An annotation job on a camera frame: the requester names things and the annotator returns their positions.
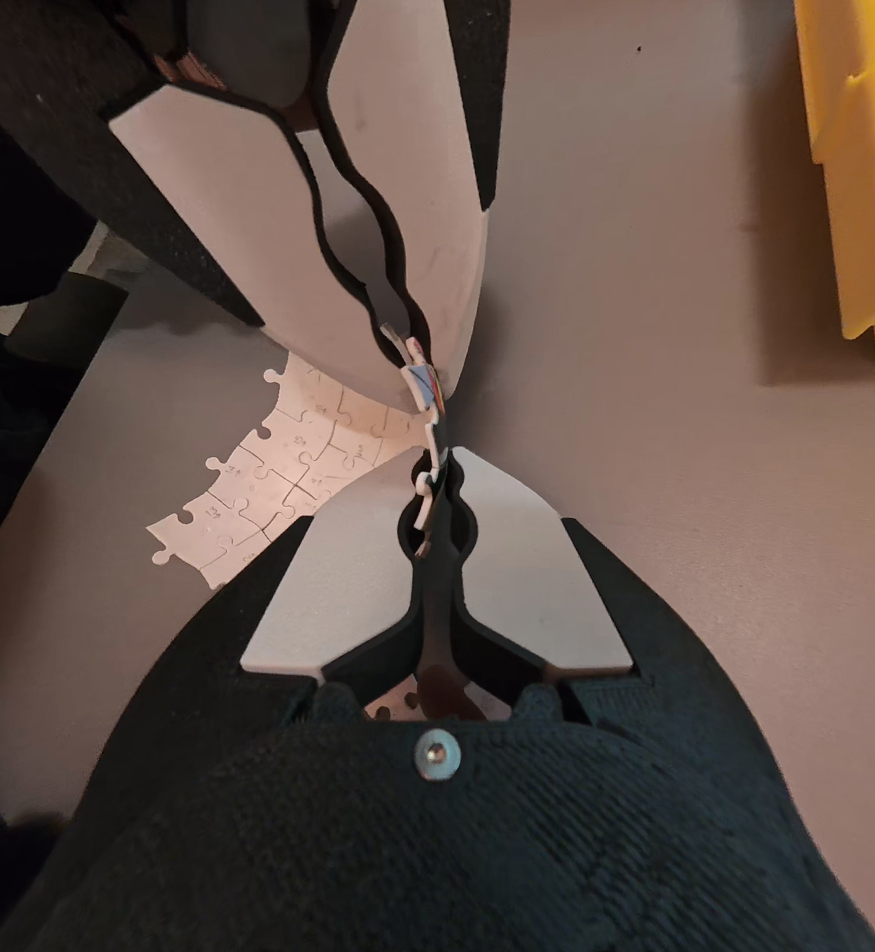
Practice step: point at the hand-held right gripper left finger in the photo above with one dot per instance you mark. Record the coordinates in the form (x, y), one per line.
(333, 595)

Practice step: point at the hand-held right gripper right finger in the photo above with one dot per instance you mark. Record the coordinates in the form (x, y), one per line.
(542, 595)

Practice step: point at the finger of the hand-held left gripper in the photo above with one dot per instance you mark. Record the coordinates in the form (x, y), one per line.
(422, 149)
(222, 208)

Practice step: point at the partly built white puzzle ball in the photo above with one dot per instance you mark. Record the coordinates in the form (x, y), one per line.
(296, 461)

